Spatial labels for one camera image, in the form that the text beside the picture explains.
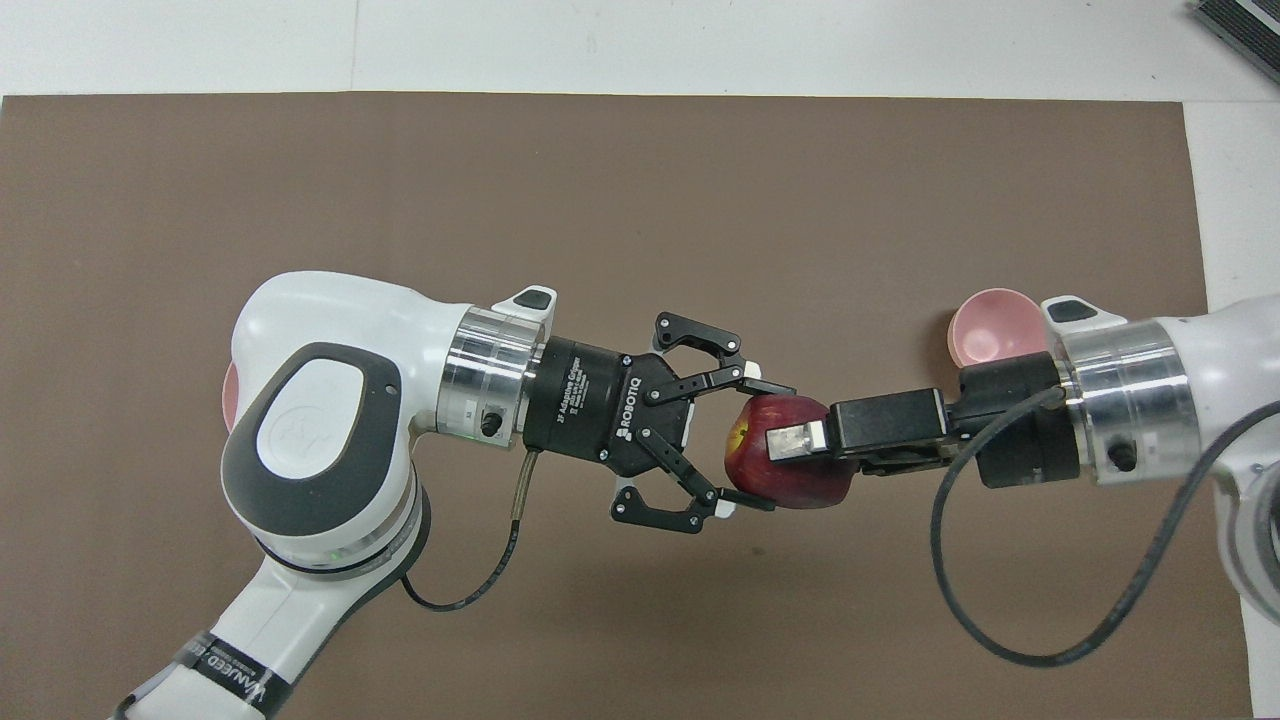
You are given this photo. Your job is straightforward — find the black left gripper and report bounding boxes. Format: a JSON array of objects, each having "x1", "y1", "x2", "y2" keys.
[{"x1": 520, "y1": 311, "x2": 799, "y2": 534}]

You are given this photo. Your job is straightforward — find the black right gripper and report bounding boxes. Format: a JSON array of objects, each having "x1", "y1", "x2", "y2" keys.
[{"x1": 766, "y1": 351, "x2": 1088, "y2": 491}]

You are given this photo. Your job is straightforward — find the red apple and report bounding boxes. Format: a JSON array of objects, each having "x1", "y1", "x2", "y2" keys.
[{"x1": 723, "y1": 392, "x2": 860, "y2": 512}]

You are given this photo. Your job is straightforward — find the pink bowl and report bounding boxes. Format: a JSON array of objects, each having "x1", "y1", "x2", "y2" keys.
[{"x1": 947, "y1": 288, "x2": 1053, "y2": 370}]

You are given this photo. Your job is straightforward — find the brown table mat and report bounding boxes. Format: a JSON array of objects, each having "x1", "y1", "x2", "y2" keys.
[{"x1": 0, "y1": 92, "x2": 1254, "y2": 720}]

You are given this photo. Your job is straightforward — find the dark ribbed device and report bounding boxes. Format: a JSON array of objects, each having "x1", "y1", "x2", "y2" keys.
[{"x1": 1192, "y1": 0, "x2": 1280, "y2": 87}]

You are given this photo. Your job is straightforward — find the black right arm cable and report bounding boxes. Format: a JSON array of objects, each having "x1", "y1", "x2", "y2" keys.
[{"x1": 929, "y1": 385, "x2": 1280, "y2": 670}]

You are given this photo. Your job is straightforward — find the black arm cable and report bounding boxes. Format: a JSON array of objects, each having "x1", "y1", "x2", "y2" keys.
[
  {"x1": 399, "y1": 449, "x2": 547, "y2": 614},
  {"x1": 929, "y1": 385, "x2": 1280, "y2": 670}
]

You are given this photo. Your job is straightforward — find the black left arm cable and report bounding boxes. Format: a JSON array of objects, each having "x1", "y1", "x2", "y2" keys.
[{"x1": 399, "y1": 449, "x2": 547, "y2": 614}]

